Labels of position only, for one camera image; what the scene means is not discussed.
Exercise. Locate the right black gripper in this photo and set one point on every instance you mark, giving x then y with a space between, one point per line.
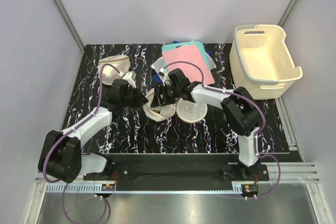
159 89

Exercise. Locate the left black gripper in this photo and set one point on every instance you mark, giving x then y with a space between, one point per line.
141 99

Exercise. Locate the mesh laundry bag with glasses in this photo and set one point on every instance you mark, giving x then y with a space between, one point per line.
187 111

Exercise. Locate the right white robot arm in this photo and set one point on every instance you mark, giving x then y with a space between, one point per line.
240 109

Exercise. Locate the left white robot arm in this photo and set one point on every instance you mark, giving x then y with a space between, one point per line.
62 159

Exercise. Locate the far mesh laundry bag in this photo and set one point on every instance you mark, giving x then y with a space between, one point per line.
109 74

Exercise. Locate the cream plastic laundry basket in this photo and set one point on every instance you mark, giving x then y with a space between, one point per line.
261 62

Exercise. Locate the dark blue board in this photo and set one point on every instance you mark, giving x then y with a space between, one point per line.
157 78

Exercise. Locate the teal plastic board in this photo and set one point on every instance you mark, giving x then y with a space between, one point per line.
192 52

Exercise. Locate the pink plastic board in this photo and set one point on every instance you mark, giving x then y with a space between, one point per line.
190 54

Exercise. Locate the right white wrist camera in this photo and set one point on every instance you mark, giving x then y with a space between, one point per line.
163 74

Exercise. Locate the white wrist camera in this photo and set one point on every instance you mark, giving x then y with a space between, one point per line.
163 74
130 78

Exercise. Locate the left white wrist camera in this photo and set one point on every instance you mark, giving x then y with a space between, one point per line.
130 78

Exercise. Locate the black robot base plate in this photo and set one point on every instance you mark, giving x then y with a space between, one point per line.
185 169

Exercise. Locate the white slotted cable duct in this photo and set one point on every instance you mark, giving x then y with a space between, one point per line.
124 188

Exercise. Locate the left aluminium frame post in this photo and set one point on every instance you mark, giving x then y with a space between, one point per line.
68 22

